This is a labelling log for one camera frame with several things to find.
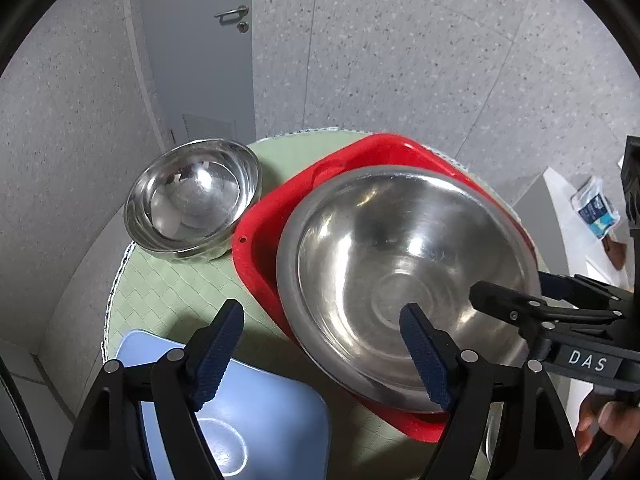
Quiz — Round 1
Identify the light blue square plate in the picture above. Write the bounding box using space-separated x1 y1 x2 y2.
101 327 331 479

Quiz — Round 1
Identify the large wide steel bowl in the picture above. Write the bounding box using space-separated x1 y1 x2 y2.
276 165 540 413

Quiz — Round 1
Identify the deep steel bowl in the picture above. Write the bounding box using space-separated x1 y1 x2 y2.
483 402 503 462

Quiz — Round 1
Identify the person's right hand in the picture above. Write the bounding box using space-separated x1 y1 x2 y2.
575 392 640 455

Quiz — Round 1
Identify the white counter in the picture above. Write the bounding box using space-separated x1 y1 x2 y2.
512 167 640 480

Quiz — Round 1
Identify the brown cloth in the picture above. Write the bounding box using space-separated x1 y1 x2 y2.
602 235 627 271

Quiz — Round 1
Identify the blue tissue pack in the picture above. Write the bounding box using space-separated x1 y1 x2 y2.
570 176 620 240

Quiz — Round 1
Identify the red plastic basin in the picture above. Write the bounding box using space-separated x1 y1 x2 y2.
232 131 535 442

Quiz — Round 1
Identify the small ribbed steel bowl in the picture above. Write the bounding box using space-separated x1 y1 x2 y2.
124 139 262 261

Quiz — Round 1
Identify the grey door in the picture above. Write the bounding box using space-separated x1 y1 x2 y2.
138 0 256 144

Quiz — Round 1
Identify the door handle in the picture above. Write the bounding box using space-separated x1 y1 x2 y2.
215 4 250 34

